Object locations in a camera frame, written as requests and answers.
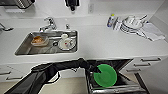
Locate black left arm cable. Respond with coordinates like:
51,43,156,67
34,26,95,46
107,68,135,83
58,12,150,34
46,70,64,84

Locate orange bowl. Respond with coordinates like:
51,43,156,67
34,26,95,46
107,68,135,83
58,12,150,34
30,34,50,47

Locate green plastic bowl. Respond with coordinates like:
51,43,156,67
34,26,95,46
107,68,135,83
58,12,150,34
92,63,119,89

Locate white drawer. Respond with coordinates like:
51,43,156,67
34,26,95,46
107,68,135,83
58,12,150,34
122,63,168,79
131,54,168,67
0,71,29,84
0,64,21,77

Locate steel paper towel dispenser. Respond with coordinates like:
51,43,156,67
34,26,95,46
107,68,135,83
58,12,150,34
0,0,36,10

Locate stack of white dishes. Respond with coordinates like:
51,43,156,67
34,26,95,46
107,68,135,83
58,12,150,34
119,13,149,35

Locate white cup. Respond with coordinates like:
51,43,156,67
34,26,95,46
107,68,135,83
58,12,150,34
57,33,77,52

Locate black soap dispenser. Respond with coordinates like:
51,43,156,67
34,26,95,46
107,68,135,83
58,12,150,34
64,0,81,12

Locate small chrome sink knob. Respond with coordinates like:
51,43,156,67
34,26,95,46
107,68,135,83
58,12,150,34
65,23,71,30

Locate white dish cloth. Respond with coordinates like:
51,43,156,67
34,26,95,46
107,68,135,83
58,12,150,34
138,22,166,43

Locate steel sink basin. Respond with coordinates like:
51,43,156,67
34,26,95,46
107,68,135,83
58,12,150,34
13,29,80,57

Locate blue dish soap bottle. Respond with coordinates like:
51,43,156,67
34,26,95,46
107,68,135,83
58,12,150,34
106,13,116,29

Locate white lower cabinet door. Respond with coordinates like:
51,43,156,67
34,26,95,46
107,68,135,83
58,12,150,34
58,68,87,80

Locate chrome faucet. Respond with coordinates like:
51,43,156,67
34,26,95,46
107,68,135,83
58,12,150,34
38,16,58,33

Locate white wall outlet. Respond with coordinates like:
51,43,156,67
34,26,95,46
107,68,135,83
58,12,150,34
88,3,95,15

